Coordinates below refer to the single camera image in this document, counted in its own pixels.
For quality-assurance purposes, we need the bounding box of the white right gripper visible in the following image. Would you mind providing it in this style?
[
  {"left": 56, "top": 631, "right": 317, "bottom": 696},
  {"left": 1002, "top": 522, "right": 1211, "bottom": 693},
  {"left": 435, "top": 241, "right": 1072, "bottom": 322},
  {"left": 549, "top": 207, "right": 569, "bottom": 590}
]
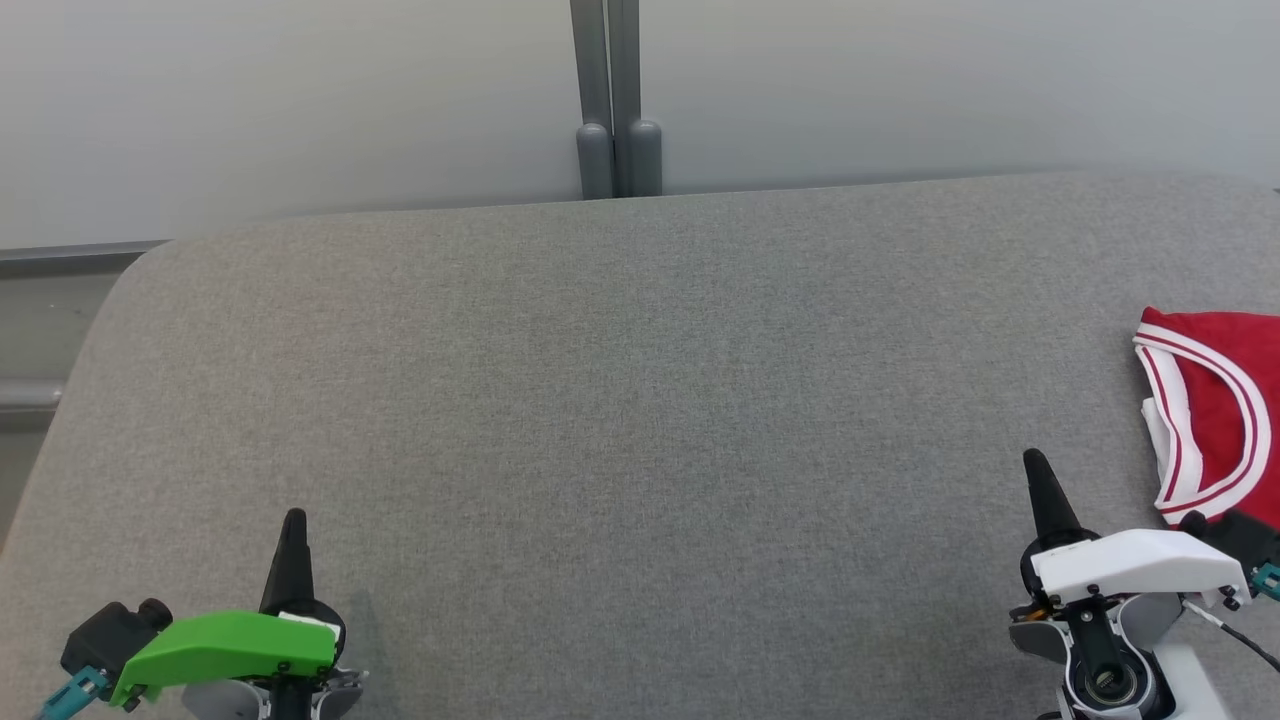
[{"left": 1021, "top": 448, "right": 1252, "bottom": 610}]

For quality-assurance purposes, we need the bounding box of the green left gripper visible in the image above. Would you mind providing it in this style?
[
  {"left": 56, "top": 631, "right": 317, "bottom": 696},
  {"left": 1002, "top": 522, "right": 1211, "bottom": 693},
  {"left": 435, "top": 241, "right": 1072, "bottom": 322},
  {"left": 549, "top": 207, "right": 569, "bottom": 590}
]
[{"left": 108, "top": 507, "right": 347, "bottom": 707}]

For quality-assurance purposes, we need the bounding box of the red white shirt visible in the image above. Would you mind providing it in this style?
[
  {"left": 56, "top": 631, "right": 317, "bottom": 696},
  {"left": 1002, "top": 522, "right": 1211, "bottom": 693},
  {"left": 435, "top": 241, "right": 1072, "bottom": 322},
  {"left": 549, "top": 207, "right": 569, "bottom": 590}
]
[{"left": 1132, "top": 306, "right": 1280, "bottom": 530}]

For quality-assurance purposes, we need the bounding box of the grey horizontal pipe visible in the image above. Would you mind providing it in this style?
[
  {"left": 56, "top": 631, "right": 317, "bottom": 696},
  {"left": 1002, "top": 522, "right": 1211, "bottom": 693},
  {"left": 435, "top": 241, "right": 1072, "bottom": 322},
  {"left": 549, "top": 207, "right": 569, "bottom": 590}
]
[{"left": 0, "top": 379, "right": 64, "bottom": 412}]

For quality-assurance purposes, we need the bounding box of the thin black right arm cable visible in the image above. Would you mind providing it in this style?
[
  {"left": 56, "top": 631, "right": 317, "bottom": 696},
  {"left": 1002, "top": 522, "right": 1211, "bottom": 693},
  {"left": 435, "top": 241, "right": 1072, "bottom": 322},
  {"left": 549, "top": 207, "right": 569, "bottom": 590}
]
[{"left": 1184, "top": 600, "right": 1280, "bottom": 672}]

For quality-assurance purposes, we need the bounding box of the teal plug left camera cable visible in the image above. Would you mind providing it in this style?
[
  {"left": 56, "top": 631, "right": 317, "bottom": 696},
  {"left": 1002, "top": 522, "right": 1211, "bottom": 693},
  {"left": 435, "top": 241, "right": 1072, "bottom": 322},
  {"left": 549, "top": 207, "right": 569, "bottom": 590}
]
[{"left": 40, "top": 667, "right": 110, "bottom": 720}]

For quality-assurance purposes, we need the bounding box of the grey wall rail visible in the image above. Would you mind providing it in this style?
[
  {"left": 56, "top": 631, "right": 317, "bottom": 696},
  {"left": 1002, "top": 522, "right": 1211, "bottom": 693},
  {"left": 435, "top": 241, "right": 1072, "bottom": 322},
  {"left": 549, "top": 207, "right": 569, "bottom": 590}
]
[{"left": 0, "top": 239, "right": 170, "bottom": 280}]

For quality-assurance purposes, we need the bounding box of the grey partition post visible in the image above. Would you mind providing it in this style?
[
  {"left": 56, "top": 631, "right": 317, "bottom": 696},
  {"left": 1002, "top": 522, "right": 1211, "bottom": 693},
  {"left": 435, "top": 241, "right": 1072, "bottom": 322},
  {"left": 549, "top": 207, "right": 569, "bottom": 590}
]
[
  {"left": 606, "top": 0, "right": 665, "bottom": 198},
  {"left": 569, "top": 0, "right": 615, "bottom": 201}
]

